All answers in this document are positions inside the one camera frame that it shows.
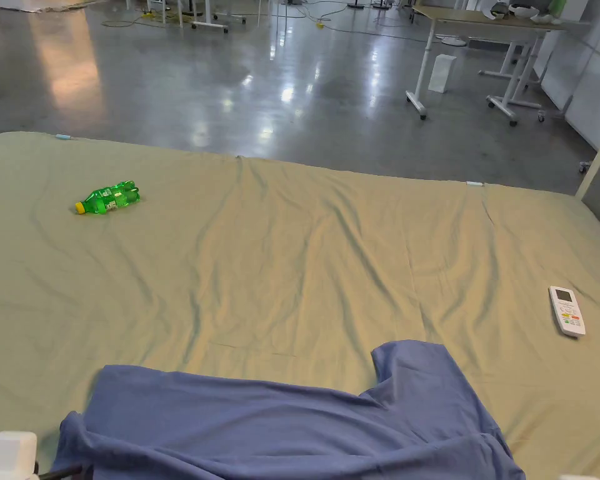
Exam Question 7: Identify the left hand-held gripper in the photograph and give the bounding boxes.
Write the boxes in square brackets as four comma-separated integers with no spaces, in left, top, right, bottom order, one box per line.
[0,431,84,480]

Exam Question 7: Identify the blue shirt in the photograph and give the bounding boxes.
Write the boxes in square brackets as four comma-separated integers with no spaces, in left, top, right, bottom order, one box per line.
[49,339,527,480]

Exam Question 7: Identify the green plastic bottle yellow cap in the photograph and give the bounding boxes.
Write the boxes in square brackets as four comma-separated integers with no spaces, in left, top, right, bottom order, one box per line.
[74,179,141,216]

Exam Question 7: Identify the bed with pale green sheet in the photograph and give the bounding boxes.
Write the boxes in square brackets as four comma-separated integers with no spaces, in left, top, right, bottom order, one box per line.
[0,131,600,480]

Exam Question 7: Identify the white remote control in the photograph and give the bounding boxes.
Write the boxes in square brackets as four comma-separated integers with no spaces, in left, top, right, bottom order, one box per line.
[549,285,587,338]

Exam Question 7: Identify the white carton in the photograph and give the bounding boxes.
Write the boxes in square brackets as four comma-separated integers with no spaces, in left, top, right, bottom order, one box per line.
[427,54,456,94]

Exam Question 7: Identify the wooden table white legs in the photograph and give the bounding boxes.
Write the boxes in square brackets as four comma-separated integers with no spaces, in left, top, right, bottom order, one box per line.
[404,0,567,126]

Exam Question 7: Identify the yellow cable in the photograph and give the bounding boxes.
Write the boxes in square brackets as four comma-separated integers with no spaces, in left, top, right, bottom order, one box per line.
[102,11,182,29]

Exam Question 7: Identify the white table frame on castors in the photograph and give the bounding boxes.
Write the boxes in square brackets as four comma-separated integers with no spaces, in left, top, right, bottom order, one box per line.
[177,0,248,34]

